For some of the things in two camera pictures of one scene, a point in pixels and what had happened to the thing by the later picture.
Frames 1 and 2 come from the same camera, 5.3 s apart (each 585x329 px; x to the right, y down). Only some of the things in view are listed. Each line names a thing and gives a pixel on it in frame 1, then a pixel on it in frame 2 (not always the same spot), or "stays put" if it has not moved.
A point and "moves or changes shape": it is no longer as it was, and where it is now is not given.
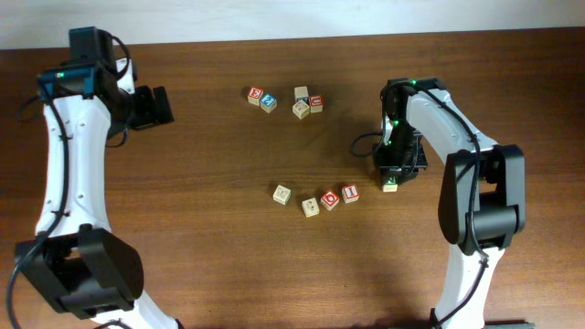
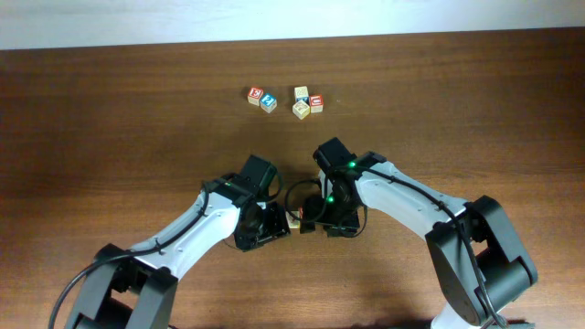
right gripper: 409,171 → 313,210
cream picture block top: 302,93 stays put
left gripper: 154,114 → 278,227
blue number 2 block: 268,102 stays put
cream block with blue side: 310,207 moves or changes shape
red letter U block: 316,103 stays put
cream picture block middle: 301,109 stays put
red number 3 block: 254,95 stays put
